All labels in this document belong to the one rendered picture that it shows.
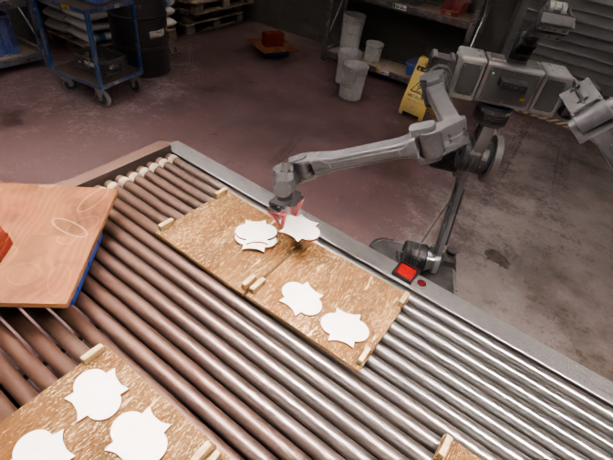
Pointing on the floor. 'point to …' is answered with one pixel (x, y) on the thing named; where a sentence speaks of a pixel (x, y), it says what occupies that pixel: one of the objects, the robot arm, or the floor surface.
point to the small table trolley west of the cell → (67, 73)
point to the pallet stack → (183, 15)
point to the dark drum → (158, 63)
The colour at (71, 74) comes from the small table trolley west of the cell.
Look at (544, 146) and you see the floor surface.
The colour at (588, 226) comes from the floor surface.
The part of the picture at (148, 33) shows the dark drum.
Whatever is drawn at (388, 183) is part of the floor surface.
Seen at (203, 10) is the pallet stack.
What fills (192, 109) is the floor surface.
